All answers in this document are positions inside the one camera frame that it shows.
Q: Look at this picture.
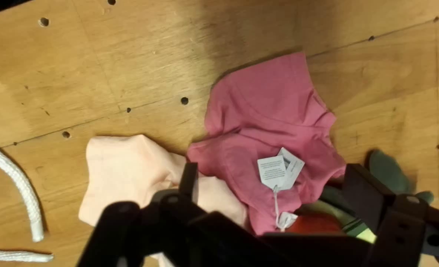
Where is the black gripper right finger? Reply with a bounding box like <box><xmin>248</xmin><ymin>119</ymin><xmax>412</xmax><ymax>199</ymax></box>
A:
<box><xmin>328</xmin><ymin>164</ymin><xmax>439</xmax><ymax>267</ymax></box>

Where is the pink cloth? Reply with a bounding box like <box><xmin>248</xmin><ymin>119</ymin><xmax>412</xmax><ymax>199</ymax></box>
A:
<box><xmin>187</xmin><ymin>53</ymin><xmax>345</xmax><ymax>235</ymax></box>

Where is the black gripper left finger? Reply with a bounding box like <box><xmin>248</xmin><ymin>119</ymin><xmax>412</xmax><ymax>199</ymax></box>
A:
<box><xmin>77</xmin><ymin>164</ymin><xmax>297</xmax><ymax>267</ymax></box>

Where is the white rope string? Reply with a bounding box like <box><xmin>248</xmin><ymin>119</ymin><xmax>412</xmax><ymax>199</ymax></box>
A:
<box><xmin>0</xmin><ymin>139</ymin><xmax>55</xmax><ymax>265</ymax></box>

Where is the peach shirt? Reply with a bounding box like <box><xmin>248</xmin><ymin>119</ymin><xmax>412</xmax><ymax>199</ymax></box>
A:
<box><xmin>79</xmin><ymin>136</ymin><xmax>246</xmax><ymax>231</ymax></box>

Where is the red green plush toy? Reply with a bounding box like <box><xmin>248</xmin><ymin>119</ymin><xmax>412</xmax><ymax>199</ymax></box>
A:
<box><xmin>288</xmin><ymin>150</ymin><xmax>434</xmax><ymax>244</ymax></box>

